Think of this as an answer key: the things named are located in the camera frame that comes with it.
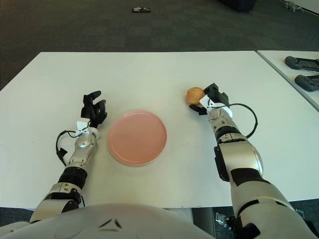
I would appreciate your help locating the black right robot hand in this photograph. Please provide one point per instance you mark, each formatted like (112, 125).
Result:
(216, 95)

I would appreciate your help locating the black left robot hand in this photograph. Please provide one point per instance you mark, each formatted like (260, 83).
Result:
(89, 112)

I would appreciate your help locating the red yellow apple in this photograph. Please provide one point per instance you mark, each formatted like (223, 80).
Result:
(194, 95)

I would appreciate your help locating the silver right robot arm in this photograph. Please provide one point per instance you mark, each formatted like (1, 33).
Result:
(239, 154)

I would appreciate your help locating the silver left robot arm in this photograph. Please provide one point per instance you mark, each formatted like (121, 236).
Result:
(79, 154)

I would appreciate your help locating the pink round plate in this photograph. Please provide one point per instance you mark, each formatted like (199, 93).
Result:
(137, 138)

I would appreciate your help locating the dark grey handheld controller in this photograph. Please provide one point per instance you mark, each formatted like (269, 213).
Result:
(309, 83)
(301, 64)

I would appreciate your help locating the large black case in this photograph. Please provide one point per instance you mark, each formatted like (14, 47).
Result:
(239, 5)

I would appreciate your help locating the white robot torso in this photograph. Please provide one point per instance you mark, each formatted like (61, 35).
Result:
(112, 224)

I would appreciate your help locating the small patterned flat item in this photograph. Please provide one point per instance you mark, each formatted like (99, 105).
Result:
(140, 9)

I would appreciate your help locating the grey crumpled cloth item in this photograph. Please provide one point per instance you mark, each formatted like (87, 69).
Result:
(292, 6)

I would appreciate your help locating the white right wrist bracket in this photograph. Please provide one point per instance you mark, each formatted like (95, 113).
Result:
(205, 102)

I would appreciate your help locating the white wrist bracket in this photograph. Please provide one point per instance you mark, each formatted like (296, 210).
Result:
(82, 125)
(205, 102)

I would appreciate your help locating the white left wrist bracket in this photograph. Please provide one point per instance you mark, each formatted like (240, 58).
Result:
(82, 125)

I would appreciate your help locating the silver metal caster bracket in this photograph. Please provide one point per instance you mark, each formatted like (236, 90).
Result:
(220, 217)

